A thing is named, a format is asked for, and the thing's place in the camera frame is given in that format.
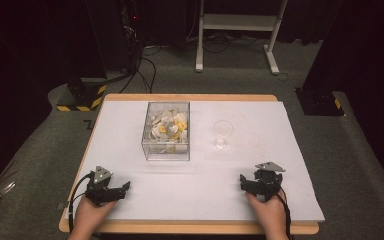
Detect tangled cables under stand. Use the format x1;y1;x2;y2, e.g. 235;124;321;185
185;30;269;54

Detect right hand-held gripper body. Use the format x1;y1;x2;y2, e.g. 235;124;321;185
251;161;286;203

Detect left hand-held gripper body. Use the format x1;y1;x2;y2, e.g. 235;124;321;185
85;165;120;206

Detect pile of white yellow packets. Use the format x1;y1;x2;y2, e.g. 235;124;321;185
148;108;189;154

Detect clear plastic cup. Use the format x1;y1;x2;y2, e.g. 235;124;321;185
212;119;235;150

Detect person's right hand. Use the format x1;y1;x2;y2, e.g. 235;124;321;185
245;189;287;234

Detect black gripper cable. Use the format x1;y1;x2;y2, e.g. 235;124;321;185
274;191;293;240
67;171;95;234

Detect black computer tower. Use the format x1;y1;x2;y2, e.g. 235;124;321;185
119;0;145;73

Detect clear plastic drawer case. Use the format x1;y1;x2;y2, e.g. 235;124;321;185
141;101;192;162

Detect person's left hand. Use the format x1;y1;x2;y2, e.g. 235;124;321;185
74;194;118;234

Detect white metal stand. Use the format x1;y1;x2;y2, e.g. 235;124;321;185
195;0;290;76

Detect black yellow striped stand base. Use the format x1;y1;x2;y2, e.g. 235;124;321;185
56;77;109;113

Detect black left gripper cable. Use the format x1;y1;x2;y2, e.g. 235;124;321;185
67;171;95;234

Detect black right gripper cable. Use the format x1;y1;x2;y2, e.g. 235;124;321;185
274;191;293;240

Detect black floor cables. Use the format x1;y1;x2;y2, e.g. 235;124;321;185
106;44;163;95

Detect white table board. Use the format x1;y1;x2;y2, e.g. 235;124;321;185
65;100;326;223

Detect clear plastic drawer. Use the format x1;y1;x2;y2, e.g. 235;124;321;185
142;103;191;161

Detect wooden table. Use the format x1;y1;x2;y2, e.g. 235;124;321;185
58;93;320;235

